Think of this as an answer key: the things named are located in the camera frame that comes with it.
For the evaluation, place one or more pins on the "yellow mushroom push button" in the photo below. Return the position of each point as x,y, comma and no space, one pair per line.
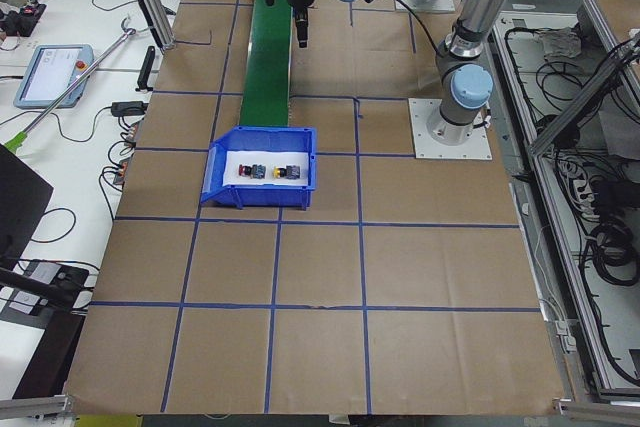
289,172

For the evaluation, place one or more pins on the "red mushroom push button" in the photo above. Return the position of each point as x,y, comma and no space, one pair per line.
254,171

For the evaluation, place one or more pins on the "green conveyor belt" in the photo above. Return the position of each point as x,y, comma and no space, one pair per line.
266,88

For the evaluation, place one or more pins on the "left blue plastic bin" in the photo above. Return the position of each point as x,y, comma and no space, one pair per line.
250,138

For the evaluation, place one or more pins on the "white foam pad left bin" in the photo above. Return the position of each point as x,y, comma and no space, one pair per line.
266,168

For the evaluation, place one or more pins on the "black power adapter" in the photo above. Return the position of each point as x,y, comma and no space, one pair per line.
121,109

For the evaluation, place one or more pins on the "blue teach pendant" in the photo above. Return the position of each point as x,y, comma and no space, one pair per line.
51,70

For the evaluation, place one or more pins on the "silver reacher grabber tool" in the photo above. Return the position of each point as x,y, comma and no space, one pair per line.
16,142

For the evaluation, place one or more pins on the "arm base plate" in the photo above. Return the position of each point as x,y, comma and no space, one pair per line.
427,6
435,139

